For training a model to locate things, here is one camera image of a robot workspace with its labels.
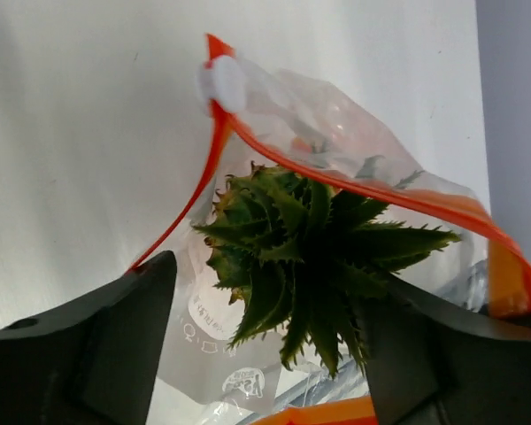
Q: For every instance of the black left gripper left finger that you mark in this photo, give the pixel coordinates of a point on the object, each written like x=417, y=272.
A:
x=94, y=359

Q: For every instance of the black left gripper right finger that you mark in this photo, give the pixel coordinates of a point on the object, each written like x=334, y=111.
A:
x=432, y=362

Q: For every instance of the clear zip bag orange zipper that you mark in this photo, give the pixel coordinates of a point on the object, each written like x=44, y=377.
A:
x=311, y=128

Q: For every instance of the orange spiky pineapple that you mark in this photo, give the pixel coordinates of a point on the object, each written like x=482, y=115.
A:
x=304, y=256

